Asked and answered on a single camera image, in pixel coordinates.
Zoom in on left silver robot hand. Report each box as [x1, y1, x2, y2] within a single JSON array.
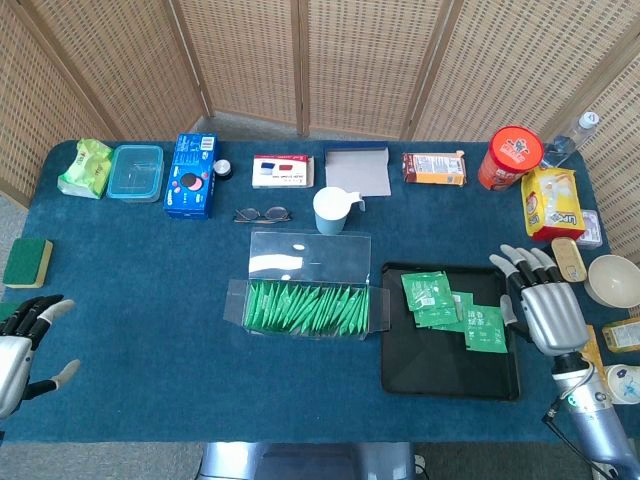
[[0, 294, 82, 419]]

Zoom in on brown orange snack pack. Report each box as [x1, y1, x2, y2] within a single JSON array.
[[402, 151, 469, 188]]

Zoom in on clear box of green sachets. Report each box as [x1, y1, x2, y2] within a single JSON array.
[[223, 228, 391, 342]]

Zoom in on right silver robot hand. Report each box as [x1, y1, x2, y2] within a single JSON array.
[[488, 243, 591, 357]]

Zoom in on black plastic tray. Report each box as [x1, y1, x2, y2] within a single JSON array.
[[380, 261, 521, 401]]

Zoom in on orange red round canister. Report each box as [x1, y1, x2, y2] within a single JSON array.
[[477, 125, 545, 191]]

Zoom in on white box red blue print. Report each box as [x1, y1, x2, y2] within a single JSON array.
[[251, 154, 316, 190]]

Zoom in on clear container teal lid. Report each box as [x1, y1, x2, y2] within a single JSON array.
[[106, 144, 165, 204]]

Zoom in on clear plastic water bottle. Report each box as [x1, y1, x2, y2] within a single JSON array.
[[542, 110, 601, 169]]

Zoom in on open blue box grey inside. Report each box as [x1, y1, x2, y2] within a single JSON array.
[[323, 142, 393, 199]]

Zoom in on thin-framed eyeglasses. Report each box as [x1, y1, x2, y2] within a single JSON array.
[[232, 205, 294, 225]]

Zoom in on wicker folding screen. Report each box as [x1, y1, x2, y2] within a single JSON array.
[[0, 0, 640, 264]]

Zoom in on green tissue pack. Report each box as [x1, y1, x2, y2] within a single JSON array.
[[57, 138, 114, 200]]

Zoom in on white cup flower print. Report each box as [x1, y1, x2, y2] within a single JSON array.
[[602, 363, 640, 405]]

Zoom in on small clear plastic case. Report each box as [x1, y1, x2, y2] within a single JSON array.
[[574, 209, 605, 250]]

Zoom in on blue Oreo cookie box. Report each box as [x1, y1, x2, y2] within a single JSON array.
[[163, 132, 220, 220]]

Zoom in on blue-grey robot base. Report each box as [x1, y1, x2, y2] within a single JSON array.
[[199, 442, 416, 480]]

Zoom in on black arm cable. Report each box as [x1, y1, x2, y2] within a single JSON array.
[[543, 369, 609, 470]]

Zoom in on cream bowl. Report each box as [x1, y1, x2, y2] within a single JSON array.
[[587, 254, 640, 309]]

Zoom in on gold tin can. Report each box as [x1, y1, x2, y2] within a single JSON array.
[[551, 237, 588, 284]]

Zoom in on blue carpet table cover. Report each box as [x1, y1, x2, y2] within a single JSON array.
[[2, 139, 640, 444]]

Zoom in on gold foil snack pack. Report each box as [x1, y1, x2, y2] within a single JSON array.
[[582, 324, 614, 397]]

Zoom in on yellow snack bag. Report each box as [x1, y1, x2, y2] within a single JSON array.
[[520, 167, 586, 243]]

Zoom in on yellow carton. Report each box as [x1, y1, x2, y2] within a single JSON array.
[[602, 317, 640, 354]]

